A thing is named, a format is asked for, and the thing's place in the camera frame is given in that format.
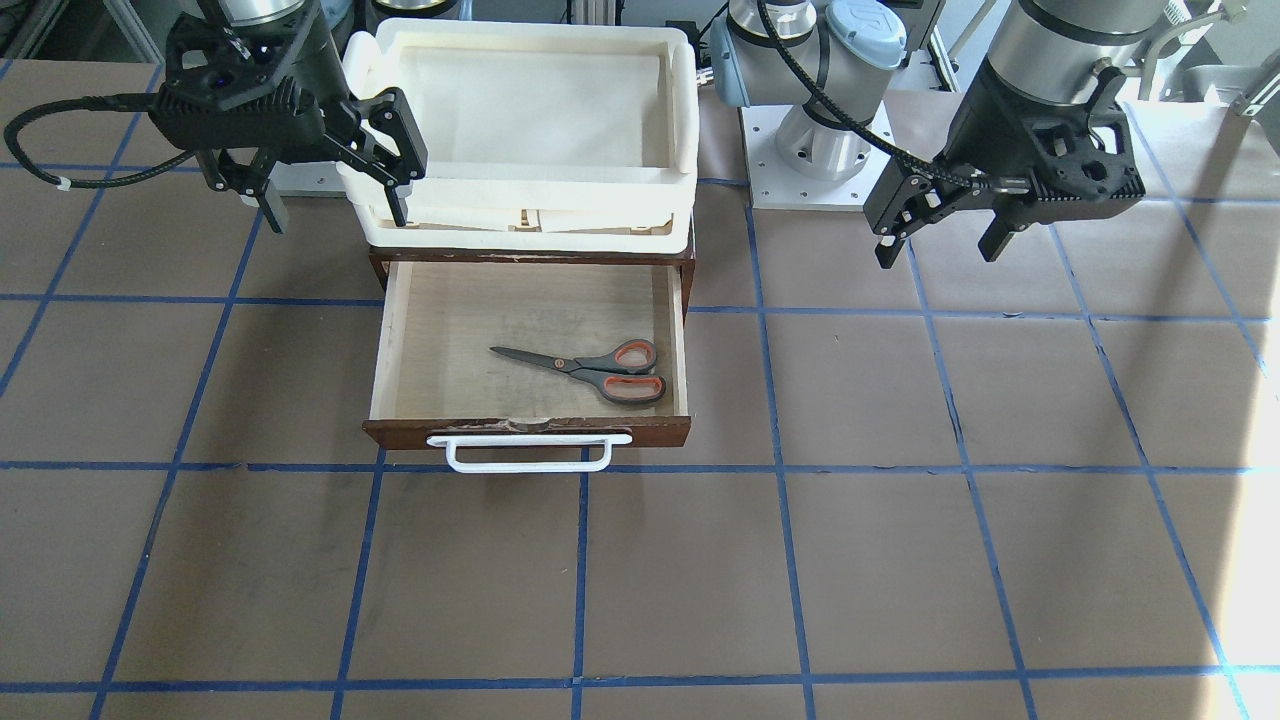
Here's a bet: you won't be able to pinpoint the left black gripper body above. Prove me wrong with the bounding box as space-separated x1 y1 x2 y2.
940 60 1051 177

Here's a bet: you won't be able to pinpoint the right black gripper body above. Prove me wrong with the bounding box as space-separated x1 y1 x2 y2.
195 40 355 191

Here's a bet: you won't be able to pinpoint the wooden drawer with white handle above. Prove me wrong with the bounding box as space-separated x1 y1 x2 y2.
364 260 692 473

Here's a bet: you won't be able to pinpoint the orange grey scissors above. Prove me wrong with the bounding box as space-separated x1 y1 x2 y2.
490 338 668 405

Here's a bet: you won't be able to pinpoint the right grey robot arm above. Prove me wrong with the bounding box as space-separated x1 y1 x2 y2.
148 1 428 233

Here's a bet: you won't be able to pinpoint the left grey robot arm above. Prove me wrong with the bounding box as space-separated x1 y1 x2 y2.
707 1 1165 269

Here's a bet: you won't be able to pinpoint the brown wooden drawer cabinet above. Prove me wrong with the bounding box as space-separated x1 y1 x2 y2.
367 224 696 310

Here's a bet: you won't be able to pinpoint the white plastic tray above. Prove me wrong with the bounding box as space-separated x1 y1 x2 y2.
337 18 700 255

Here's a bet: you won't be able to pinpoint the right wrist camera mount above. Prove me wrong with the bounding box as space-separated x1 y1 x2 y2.
148 1 328 151

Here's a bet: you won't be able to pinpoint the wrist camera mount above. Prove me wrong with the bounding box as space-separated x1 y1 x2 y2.
148 1 328 151
1002 67 1146 224

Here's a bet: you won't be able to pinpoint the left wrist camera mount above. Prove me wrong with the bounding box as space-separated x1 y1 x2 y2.
1002 67 1146 224

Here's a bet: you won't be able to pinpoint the black braided cable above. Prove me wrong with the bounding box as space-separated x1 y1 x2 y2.
3 92 196 191
755 0 1001 191

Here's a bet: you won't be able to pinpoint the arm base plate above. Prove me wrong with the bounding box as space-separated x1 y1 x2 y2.
740 105 890 211

